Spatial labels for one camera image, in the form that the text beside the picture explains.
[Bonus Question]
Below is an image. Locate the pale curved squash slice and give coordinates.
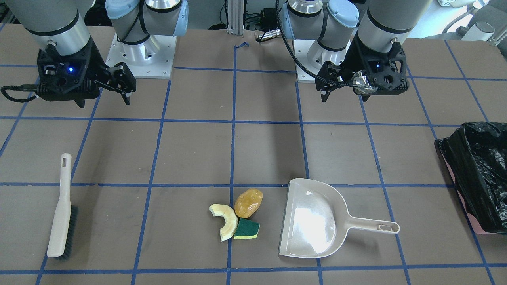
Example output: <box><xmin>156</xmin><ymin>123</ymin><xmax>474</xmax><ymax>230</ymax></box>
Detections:
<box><xmin>209</xmin><ymin>204</ymin><xmax>239</xmax><ymax>242</ymax></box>

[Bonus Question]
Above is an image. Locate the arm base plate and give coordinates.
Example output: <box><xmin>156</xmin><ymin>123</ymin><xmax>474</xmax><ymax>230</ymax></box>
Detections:
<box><xmin>293</xmin><ymin>40</ymin><xmax>351</xmax><ymax>74</ymax></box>
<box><xmin>105</xmin><ymin>34</ymin><xmax>179</xmax><ymax>79</ymax></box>

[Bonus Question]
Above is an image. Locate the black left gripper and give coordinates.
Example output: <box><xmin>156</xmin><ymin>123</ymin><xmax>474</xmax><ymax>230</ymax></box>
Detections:
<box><xmin>315</xmin><ymin>36</ymin><xmax>409</xmax><ymax>103</ymax></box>

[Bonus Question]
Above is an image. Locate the orange potato toy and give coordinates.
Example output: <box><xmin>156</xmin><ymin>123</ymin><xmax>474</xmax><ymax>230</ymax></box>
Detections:
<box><xmin>234</xmin><ymin>188</ymin><xmax>264</xmax><ymax>219</ymax></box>

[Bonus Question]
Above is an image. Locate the beige plastic dustpan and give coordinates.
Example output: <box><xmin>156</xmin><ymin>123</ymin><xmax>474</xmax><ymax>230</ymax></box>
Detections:
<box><xmin>278</xmin><ymin>177</ymin><xmax>400</xmax><ymax>258</ymax></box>

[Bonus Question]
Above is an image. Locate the green yellow sponge piece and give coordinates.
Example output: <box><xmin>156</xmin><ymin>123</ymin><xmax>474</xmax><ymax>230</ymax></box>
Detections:
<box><xmin>233</xmin><ymin>218</ymin><xmax>260</xmax><ymax>240</ymax></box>

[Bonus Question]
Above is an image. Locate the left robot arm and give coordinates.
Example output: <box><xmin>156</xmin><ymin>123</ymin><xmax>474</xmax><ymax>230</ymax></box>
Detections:
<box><xmin>275</xmin><ymin>0</ymin><xmax>431</xmax><ymax>102</ymax></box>

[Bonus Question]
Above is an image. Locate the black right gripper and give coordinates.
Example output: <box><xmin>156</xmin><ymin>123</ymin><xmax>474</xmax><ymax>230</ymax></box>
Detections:
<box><xmin>36</xmin><ymin>38</ymin><xmax>137</xmax><ymax>108</ymax></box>

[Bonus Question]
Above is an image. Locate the aluminium frame post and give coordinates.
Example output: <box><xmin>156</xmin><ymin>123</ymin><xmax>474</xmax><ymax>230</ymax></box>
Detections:
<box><xmin>226</xmin><ymin>0</ymin><xmax>246</xmax><ymax>36</ymax></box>

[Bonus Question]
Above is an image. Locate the black trash bag bin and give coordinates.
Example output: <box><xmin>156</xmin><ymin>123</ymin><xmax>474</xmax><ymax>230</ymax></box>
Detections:
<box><xmin>435</xmin><ymin>122</ymin><xmax>507</xmax><ymax>235</ymax></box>

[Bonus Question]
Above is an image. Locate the black braided cable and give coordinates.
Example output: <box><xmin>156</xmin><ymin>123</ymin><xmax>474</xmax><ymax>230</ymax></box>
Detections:
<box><xmin>275</xmin><ymin>0</ymin><xmax>357</xmax><ymax>87</ymax></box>

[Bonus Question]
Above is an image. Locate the beige hand brush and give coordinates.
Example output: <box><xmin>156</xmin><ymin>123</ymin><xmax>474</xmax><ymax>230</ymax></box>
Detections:
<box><xmin>46</xmin><ymin>153</ymin><xmax>78</xmax><ymax>260</ymax></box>

